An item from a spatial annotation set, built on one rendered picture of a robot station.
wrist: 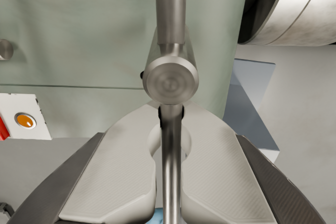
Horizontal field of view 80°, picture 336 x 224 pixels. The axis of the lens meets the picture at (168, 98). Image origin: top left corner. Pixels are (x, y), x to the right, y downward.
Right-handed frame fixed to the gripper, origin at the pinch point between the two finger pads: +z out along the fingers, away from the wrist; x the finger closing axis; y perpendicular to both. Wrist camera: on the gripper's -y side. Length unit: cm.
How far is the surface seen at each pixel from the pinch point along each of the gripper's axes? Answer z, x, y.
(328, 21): 15.8, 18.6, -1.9
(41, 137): 10.5, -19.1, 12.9
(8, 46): 10.0, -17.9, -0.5
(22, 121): 10.2, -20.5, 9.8
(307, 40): 19.4, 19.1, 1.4
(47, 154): 137, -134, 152
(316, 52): 136, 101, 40
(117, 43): 10.6, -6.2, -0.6
